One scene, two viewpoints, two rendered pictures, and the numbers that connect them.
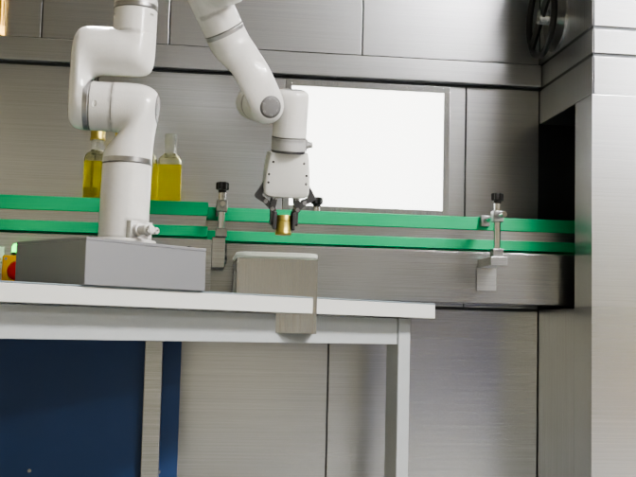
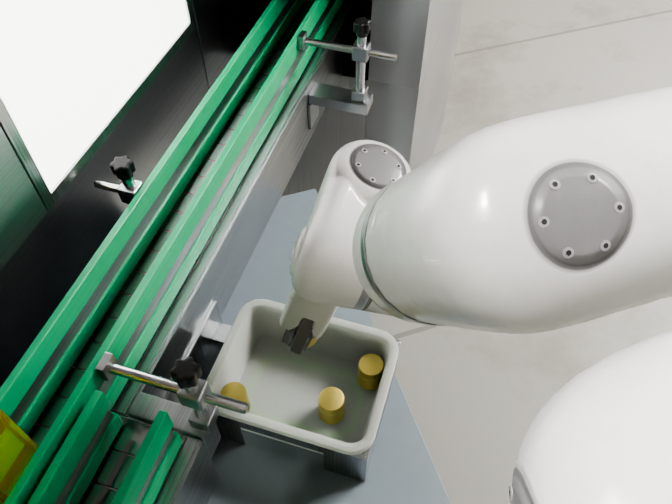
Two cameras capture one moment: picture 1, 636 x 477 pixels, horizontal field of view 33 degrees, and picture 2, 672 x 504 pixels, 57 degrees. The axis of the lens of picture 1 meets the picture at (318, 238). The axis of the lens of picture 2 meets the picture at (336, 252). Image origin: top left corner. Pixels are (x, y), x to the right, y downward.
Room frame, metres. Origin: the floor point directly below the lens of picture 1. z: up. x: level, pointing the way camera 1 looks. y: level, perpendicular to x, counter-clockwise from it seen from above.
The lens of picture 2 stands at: (2.16, 0.42, 1.56)
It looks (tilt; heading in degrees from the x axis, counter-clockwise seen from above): 52 degrees down; 294
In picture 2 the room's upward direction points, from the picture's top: straight up
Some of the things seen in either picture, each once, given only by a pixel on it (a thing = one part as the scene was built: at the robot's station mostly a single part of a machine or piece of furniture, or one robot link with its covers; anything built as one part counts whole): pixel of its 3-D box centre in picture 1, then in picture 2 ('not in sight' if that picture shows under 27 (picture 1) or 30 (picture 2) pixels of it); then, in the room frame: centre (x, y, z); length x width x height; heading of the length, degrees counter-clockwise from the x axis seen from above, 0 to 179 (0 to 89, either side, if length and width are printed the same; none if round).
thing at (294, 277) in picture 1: (272, 280); (284, 381); (2.38, 0.10, 0.79); 0.27 x 0.17 x 0.08; 7
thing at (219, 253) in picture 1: (219, 254); (177, 423); (2.45, 0.23, 0.85); 0.09 x 0.04 x 0.07; 7
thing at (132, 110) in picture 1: (124, 124); not in sight; (2.05, 0.38, 1.07); 0.13 x 0.10 x 0.16; 94
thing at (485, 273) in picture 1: (494, 241); (346, 77); (2.51, -0.41, 0.90); 0.17 x 0.05 x 0.23; 7
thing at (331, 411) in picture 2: not in sight; (331, 405); (2.30, 0.11, 0.79); 0.04 x 0.04 x 0.04
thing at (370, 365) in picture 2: not in sight; (370, 371); (2.28, 0.04, 0.79); 0.04 x 0.04 x 0.04
